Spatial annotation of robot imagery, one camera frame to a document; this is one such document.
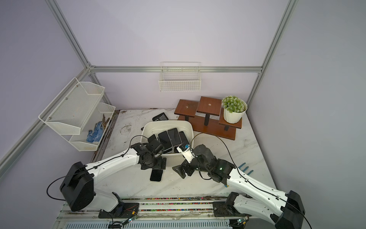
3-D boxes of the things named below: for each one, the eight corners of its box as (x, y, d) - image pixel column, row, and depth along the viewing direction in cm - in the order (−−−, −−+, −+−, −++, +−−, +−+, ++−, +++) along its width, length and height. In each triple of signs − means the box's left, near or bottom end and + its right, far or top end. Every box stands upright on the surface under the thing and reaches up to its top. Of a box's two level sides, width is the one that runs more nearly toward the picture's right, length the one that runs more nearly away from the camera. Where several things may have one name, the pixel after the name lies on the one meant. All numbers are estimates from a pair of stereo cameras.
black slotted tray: (156, 125, 112) (156, 123, 110) (152, 120, 116) (151, 117, 114) (168, 119, 116) (168, 117, 114) (164, 114, 120) (163, 112, 118)
